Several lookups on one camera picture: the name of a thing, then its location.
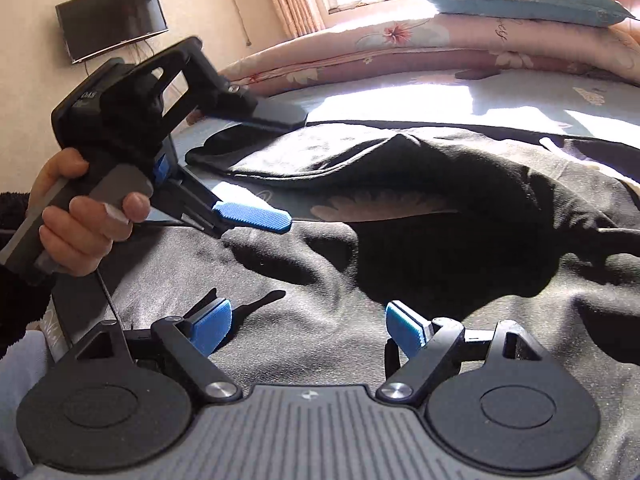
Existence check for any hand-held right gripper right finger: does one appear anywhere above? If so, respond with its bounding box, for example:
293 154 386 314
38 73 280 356
377 300 546 403

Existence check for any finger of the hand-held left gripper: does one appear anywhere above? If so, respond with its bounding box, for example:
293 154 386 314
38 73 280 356
197 77 308 133
150 175 293 240

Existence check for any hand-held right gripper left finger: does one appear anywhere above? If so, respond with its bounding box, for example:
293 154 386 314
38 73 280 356
75 298 243 405

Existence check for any black printed sweatshirt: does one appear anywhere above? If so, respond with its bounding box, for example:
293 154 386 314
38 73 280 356
52 122 640 480

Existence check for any person's left hand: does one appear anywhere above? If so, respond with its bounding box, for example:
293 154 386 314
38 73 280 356
27 149 152 277

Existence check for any black flat television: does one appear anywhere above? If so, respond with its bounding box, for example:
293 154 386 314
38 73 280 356
55 0 169 65

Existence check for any pink floral quilt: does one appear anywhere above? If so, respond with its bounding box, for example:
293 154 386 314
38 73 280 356
187 12 640 123

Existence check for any dark rectangular object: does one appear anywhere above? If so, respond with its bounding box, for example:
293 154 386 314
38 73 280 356
457 67 501 82

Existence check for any blue floral bed sheet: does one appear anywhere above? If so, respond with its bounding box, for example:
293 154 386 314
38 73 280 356
170 67 640 221

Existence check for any thin wall cord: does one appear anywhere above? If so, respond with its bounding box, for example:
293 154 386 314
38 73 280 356
232 0 251 46

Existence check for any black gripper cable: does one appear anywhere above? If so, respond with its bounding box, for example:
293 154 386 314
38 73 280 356
95 270 123 326

